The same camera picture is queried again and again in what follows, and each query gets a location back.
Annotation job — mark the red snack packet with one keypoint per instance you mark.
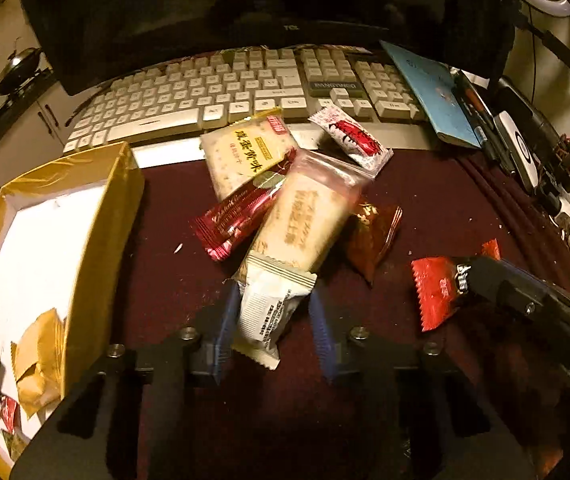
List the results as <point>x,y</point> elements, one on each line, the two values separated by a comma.
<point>435,290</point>

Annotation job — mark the orange brown candy packet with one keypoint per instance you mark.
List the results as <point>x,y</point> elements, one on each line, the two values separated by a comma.
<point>370,240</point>

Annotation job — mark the dark red chocolate bar packet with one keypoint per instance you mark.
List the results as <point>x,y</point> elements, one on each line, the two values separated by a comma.
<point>230,220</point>

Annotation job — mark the white red small packet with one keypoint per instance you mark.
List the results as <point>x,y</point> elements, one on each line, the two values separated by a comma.
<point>352,135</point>

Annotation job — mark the blue notebook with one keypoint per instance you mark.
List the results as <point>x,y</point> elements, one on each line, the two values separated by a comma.
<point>435,95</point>

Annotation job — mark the gold cardboard box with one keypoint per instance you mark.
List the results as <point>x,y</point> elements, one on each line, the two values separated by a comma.
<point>92,240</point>

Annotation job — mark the white keyboard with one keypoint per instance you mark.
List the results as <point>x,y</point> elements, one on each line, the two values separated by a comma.
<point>190,95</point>

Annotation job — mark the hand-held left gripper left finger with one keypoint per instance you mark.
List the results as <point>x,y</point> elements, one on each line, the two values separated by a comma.
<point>226,325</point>

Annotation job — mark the long clear biscuit packet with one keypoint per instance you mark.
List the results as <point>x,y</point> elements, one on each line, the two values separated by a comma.
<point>305,210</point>

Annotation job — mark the metal wok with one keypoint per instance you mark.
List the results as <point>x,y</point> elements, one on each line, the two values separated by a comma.
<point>17,67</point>

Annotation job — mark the black stove top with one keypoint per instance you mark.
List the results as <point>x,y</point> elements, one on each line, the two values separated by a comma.
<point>0,115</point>

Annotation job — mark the black pen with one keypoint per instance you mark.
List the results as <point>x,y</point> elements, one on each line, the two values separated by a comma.
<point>480,120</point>

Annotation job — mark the power strip with plugs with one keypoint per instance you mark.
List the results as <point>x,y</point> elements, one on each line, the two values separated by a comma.
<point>562,175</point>

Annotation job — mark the dark red table cloth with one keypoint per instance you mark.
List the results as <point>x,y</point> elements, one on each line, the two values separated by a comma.
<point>440,200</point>

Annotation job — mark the white black phone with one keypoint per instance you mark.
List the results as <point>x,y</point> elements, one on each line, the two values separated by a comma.
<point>517,152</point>

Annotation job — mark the gold snack packet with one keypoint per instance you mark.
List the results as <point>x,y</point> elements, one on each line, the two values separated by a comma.
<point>37,365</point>

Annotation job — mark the yellow white cracker packet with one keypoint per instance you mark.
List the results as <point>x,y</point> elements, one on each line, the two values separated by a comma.
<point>240,152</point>

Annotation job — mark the white snack packet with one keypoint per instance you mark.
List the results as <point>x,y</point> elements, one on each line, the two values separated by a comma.
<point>265,312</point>

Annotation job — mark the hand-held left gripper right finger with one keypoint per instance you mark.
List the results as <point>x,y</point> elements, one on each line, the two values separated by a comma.
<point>323,340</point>

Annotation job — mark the black monitor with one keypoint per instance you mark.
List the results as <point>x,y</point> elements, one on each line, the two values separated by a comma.
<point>215,10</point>

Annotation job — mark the small red candy packet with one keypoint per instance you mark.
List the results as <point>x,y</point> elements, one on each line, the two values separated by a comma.
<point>6,407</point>

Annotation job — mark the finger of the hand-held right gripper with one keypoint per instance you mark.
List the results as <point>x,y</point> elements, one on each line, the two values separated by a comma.
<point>500,280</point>

